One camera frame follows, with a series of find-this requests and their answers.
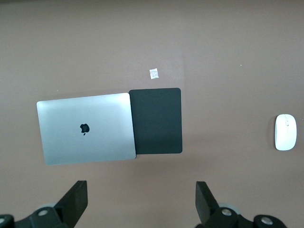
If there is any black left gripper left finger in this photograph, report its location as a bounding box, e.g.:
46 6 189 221
14 180 89 228

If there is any silver laptop with apple logo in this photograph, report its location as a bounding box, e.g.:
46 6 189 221
36 92 137 166

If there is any white computer mouse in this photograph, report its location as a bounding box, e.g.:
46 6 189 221
275 114 297 152

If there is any black rectangular mouse pad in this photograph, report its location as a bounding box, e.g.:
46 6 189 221
128 87 183 154

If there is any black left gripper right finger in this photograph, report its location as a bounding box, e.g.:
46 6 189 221
195 181 254 228

